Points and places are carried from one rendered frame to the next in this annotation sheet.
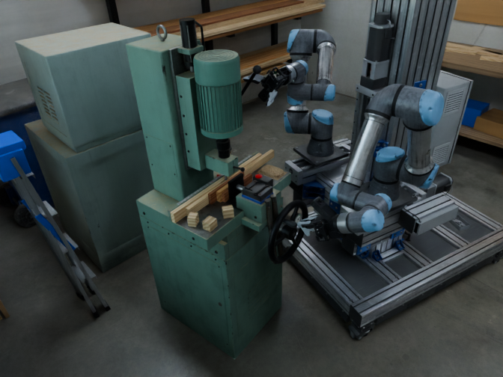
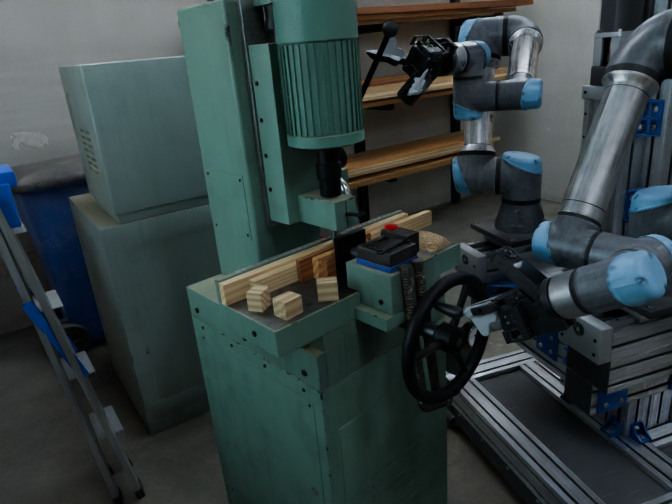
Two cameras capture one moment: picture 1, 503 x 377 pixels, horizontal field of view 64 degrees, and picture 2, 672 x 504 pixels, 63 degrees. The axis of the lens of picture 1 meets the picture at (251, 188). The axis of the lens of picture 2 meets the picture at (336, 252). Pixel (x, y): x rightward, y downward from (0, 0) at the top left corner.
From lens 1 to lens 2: 0.62 m
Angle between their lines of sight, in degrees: 16
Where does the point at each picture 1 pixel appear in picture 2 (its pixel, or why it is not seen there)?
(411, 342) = not seen: outside the picture
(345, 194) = (566, 237)
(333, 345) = not seen: outside the picture
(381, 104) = (639, 48)
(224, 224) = (316, 309)
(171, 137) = (240, 162)
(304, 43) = (486, 37)
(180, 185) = (257, 255)
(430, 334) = not seen: outside the picture
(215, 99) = (308, 69)
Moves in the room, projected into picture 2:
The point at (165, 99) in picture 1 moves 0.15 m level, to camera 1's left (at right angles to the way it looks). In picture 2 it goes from (230, 91) to (170, 95)
